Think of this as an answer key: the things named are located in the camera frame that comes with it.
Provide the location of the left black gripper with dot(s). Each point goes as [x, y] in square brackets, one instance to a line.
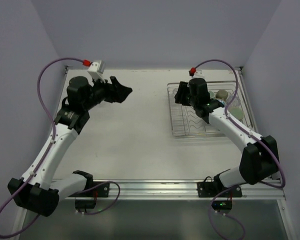
[110, 90]

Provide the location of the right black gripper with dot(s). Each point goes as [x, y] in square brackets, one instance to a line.
[180, 93]

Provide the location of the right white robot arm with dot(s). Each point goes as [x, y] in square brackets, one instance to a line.
[259, 154]

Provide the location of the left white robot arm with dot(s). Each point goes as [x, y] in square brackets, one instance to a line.
[35, 190]

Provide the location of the small mint green cup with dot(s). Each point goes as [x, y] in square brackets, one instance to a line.
[212, 95]

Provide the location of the blue cup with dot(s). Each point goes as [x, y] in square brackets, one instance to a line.
[222, 102]

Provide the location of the beige cup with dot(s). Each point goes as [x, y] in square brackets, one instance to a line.
[221, 94]

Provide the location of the large green cup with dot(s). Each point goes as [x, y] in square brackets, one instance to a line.
[237, 113]

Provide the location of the right black controller box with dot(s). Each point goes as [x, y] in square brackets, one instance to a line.
[222, 206]

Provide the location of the black controller box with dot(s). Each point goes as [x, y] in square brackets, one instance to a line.
[82, 206]
[222, 206]

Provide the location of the left black controller box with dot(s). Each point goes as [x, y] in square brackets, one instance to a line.
[82, 206]

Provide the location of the metal wire dish rack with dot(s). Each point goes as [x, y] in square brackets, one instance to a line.
[185, 122]

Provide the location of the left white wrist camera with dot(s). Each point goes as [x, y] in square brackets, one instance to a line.
[96, 70]

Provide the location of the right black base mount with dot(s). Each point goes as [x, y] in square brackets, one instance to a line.
[211, 186]

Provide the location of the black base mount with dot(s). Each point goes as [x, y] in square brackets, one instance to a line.
[98, 192]
[211, 186]

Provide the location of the aluminium mounting rail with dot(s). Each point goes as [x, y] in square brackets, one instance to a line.
[177, 190]

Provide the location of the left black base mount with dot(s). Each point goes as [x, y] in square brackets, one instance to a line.
[98, 192]

